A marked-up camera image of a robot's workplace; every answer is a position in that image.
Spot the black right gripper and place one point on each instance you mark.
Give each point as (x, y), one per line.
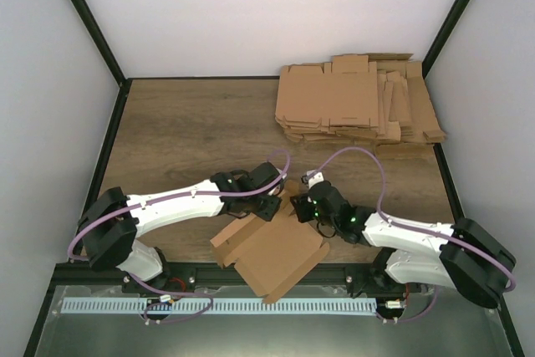
(303, 216)

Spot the light blue slotted cable duct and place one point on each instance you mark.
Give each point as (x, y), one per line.
(221, 306)

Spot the stack of flat cardboard blanks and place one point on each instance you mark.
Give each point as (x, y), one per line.
(376, 100)

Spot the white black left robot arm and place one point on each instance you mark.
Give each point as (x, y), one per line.
(113, 225)

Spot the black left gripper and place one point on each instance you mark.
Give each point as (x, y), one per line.
(268, 213)

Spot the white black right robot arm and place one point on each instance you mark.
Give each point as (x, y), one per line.
(462, 255)

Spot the grey metal front plate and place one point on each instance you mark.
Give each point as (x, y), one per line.
(442, 324)

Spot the cardboard box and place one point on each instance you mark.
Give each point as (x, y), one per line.
(271, 257)

